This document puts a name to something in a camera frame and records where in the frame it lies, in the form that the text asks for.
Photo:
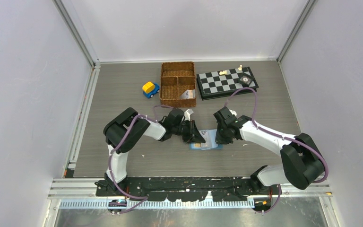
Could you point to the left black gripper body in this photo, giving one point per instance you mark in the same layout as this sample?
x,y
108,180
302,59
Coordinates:
x,y
184,130

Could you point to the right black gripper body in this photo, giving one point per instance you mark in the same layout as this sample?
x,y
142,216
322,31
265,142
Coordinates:
x,y
222,135

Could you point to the silver VIP credit card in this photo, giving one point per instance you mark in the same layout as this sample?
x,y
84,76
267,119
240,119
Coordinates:
x,y
207,137

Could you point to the blue card holder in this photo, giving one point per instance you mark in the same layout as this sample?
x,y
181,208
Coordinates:
x,y
214,144

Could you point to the brown wicker basket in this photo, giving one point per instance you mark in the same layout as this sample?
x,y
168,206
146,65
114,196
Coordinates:
x,y
175,78

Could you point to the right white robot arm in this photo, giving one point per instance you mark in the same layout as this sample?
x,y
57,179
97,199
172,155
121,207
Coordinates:
x,y
302,162

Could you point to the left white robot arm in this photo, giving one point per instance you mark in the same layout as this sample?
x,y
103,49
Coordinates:
x,y
124,131

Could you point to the cards in basket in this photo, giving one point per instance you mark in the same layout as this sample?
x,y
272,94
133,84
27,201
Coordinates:
x,y
188,94

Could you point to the black white chessboard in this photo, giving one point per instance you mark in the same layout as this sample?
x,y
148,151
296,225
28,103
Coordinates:
x,y
211,85

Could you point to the blue yellow toy car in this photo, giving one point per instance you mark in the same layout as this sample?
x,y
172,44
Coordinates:
x,y
150,89

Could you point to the black square box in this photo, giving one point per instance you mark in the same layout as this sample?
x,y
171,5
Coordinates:
x,y
246,80

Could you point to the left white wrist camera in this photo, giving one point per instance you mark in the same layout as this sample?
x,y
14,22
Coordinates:
x,y
187,114

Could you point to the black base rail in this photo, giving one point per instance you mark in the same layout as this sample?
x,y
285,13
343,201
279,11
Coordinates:
x,y
185,189

